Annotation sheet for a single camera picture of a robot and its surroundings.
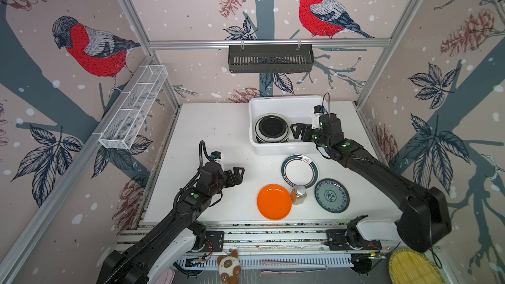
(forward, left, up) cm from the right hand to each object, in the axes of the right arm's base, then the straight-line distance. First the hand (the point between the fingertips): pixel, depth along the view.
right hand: (298, 128), depth 82 cm
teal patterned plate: (-20, -16, -23) cm, 34 cm away
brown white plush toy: (-48, +26, -18) cm, 57 cm away
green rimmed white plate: (-8, -3, -21) cm, 23 cm away
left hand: (-16, +26, -10) cm, 32 cm away
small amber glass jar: (-24, 0, -12) cm, 27 cm away
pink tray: (-52, +46, -18) cm, 71 cm away
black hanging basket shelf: (+43, +15, +7) cm, 46 cm away
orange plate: (-24, +10, -21) cm, 34 cm away
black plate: (+14, +11, -16) cm, 23 cm away
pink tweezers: (-48, +12, -18) cm, 53 cm away
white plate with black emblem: (+6, +13, -17) cm, 23 cm away
